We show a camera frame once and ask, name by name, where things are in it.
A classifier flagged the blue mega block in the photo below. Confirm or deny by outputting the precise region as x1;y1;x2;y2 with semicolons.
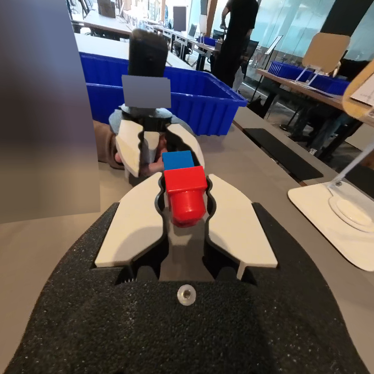
161;150;195;171

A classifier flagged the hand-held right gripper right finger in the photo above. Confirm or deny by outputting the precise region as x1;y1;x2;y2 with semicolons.
204;174;279;281

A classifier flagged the person's left hand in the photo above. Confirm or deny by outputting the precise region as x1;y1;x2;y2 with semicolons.
143;137;168;177

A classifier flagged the person's left forearm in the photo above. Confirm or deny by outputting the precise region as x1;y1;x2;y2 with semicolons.
93;120;127;170

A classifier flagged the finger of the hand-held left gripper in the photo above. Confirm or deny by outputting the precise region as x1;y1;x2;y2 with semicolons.
167;123;206;172
115;120;144;178

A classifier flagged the red single-stud mega block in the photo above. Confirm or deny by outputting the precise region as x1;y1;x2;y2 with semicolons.
163;165;209;228

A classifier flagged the instruction sheet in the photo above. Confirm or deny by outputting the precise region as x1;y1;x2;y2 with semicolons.
350;83;374;106

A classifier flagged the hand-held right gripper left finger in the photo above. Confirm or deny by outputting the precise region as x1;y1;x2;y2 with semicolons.
94;172;170;268

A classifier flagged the white office table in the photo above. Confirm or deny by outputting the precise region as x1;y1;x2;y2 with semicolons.
74;33;193;71

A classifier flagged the black table mat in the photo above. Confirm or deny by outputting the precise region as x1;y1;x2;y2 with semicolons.
243;128;324;182

